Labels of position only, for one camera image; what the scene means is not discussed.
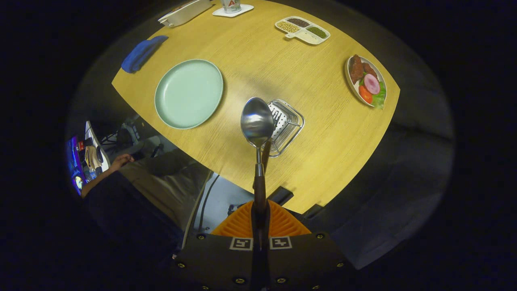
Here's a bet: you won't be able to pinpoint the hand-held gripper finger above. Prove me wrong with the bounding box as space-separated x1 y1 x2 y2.
261 200 357 291
170 201 261 291

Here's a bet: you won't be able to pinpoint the metal fork with brown handle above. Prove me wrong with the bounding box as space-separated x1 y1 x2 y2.
262 109 284 175

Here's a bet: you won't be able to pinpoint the metal spoon with brown handle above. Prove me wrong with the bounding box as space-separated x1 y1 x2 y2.
240 97 276 217

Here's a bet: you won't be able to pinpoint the person's grey trousers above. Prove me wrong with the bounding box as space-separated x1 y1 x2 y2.
117 149 212 231

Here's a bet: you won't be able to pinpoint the person's dark top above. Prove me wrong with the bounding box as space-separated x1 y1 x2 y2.
83 172 184 263

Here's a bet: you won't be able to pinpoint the light green plate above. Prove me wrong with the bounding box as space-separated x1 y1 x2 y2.
154 59 224 130

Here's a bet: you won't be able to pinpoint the white plate with food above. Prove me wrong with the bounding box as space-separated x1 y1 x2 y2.
345 55 387 109

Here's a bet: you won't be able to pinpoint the green lettuce leaf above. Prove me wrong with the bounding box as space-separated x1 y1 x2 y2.
372 81 387 109

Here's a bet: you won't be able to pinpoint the white side table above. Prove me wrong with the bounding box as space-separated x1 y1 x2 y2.
84 120 111 173

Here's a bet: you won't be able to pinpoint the glowing computer screen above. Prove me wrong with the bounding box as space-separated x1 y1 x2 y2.
67 136 86 195

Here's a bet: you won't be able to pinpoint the pink ham slice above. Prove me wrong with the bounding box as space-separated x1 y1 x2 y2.
364 73 380 95

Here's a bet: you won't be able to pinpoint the large brown meat piece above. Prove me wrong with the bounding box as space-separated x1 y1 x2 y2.
349 55 365 84

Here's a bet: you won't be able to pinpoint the white divided dish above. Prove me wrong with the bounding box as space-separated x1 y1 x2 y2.
275 16 331 45

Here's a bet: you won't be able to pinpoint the blue folded cloth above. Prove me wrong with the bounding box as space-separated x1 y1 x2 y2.
121 35 169 74

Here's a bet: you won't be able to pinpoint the clear glass cup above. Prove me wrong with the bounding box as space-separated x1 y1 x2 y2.
220 0 242 14

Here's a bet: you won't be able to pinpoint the white toaster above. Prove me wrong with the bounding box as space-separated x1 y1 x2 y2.
158 0 214 28

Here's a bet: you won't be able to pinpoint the black table bracket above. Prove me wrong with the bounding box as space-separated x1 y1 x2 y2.
302 204 324 219
267 186 294 206

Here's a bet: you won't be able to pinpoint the black cable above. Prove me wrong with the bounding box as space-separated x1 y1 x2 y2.
198 175 220 232

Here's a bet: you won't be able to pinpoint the metal wire basket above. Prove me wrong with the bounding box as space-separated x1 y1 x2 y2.
246 99 305 158

